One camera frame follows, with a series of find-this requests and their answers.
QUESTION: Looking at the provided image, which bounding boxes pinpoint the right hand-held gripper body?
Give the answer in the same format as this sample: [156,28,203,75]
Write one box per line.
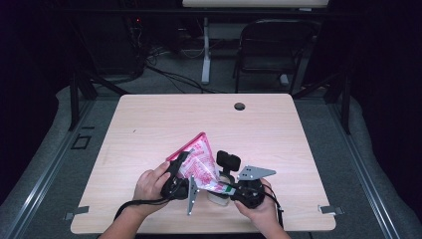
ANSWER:
[232,164,277,209]

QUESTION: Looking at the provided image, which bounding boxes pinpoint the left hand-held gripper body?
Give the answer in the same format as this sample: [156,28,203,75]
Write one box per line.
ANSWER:
[160,173,200,216]

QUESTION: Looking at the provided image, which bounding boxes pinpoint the pink and white plastic bag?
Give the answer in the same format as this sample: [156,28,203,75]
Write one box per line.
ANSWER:
[165,131,237,195]

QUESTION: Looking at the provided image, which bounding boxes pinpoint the clear jar with black lid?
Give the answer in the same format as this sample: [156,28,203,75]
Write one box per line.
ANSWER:
[207,149,242,207]

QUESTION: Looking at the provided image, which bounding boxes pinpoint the person's right hand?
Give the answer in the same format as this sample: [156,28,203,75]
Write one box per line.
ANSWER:
[233,178,282,230]

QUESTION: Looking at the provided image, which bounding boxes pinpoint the person's left hand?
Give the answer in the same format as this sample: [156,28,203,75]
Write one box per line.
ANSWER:
[133,161,173,210]

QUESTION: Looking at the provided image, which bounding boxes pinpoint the white desk leg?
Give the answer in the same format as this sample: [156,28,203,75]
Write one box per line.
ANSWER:
[201,17,212,85]

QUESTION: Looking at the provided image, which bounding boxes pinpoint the black metal stand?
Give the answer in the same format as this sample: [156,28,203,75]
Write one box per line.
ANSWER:
[68,71,130,131]
[292,71,352,135]

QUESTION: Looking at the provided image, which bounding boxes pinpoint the dark computer tower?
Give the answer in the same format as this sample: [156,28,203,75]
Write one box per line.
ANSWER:
[79,13,147,78]

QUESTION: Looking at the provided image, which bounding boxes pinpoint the black folding chair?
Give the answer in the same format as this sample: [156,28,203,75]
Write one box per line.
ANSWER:
[233,18,321,96]

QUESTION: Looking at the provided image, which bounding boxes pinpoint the right hand-held gripper black cable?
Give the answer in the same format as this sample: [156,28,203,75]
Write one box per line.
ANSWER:
[262,183,285,230]

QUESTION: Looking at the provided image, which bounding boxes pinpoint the hand-held gripper black cable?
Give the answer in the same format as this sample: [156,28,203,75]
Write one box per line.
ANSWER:
[262,183,285,230]
[113,197,173,222]

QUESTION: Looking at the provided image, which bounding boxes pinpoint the left hand-held gripper black cable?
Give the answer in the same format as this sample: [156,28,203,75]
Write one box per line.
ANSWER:
[113,197,173,222]

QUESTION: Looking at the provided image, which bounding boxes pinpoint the grey metal bracket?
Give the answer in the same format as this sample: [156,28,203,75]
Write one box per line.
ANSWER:
[317,204,345,216]
[64,205,91,222]

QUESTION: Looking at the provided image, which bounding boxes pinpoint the black floor cables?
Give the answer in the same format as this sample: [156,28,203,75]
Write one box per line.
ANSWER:
[145,46,220,95]

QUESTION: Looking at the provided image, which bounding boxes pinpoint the aluminium floor rail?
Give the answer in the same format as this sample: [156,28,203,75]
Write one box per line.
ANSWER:
[326,99,402,239]
[0,99,98,239]

